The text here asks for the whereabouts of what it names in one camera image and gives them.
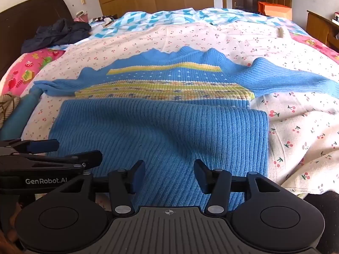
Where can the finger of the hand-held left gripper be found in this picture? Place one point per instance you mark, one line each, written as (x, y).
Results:
(53, 162)
(45, 145)

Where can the blue knit sweater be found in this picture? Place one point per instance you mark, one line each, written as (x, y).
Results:
(159, 132)

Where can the dark jacket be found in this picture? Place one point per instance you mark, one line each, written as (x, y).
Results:
(58, 33)

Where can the dark wooden headboard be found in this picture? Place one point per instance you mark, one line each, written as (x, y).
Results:
(21, 18)

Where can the beige knit cloth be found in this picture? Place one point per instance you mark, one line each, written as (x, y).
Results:
(8, 108)

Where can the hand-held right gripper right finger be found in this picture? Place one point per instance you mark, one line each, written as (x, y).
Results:
(201, 177)

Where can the pink bin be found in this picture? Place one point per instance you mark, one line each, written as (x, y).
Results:
(80, 17)

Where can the blue white diamond quilt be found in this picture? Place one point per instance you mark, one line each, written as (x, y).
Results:
(132, 21)

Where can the black white cloth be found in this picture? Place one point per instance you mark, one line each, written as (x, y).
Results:
(102, 19)

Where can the cherry print blanket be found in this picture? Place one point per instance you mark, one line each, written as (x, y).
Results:
(296, 127)

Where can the teal cloth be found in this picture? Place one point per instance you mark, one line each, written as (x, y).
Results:
(22, 111)

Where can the wooden desk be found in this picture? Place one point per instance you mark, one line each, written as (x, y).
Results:
(316, 26)

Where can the dark cloth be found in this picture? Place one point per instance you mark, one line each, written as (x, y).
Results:
(323, 214)

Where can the orange box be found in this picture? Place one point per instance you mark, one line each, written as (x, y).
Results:
(275, 10)

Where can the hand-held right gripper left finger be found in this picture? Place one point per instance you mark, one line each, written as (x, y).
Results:
(139, 176)

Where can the pink cartoon bedsheet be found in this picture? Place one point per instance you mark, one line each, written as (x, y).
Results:
(26, 68)

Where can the rolled beige cloth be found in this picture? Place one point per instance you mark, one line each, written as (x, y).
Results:
(280, 32)

